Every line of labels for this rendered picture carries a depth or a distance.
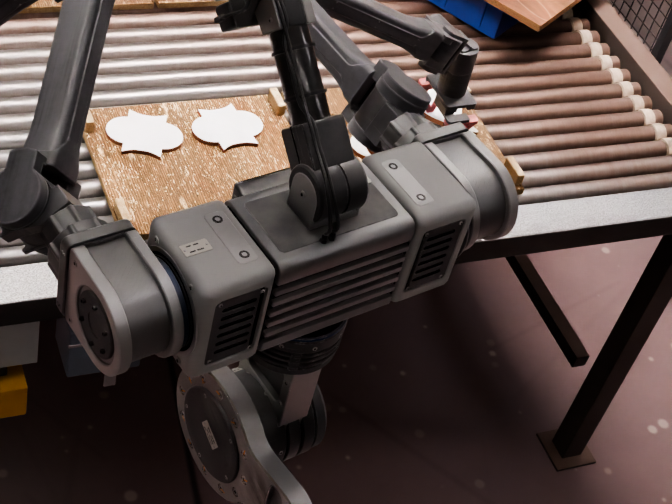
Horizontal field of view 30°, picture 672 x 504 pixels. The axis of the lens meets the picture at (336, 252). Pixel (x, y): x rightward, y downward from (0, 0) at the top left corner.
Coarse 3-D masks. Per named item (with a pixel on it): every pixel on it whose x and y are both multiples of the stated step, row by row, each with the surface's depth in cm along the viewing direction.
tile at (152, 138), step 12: (120, 120) 241; (132, 120) 242; (144, 120) 242; (156, 120) 243; (108, 132) 238; (120, 132) 238; (132, 132) 239; (144, 132) 240; (156, 132) 241; (168, 132) 241; (180, 132) 242; (120, 144) 237; (132, 144) 237; (144, 144) 237; (156, 144) 238; (168, 144) 239; (180, 144) 240; (156, 156) 236
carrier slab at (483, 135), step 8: (336, 88) 264; (328, 96) 261; (336, 96) 262; (328, 104) 259; (336, 104) 260; (344, 104) 260; (336, 112) 258; (464, 112) 267; (472, 112) 268; (480, 120) 266; (480, 128) 264; (480, 136) 262; (488, 136) 263; (488, 144) 261; (496, 152) 259; (360, 160) 249; (504, 160) 258; (520, 184) 254; (520, 192) 253
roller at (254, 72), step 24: (528, 48) 292; (552, 48) 294; (576, 48) 297; (600, 48) 299; (144, 72) 257; (168, 72) 258; (192, 72) 260; (216, 72) 262; (240, 72) 264; (264, 72) 266; (0, 96) 245
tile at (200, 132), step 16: (208, 112) 248; (224, 112) 249; (240, 112) 250; (192, 128) 244; (208, 128) 244; (224, 128) 245; (240, 128) 246; (256, 128) 247; (208, 144) 242; (224, 144) 242; (240, 144) 244; (256, 144) 245
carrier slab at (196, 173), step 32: (256, 96) 256; (96, 128) 239; (96, 160) 233; (128, 160) 235; (160, 160) 237; (192, 160) 238; (224, 160) 240; (256, 160) 242; (128, 192) 229; (160, 192) 231; (192, 192) 232; (224, 192) 234
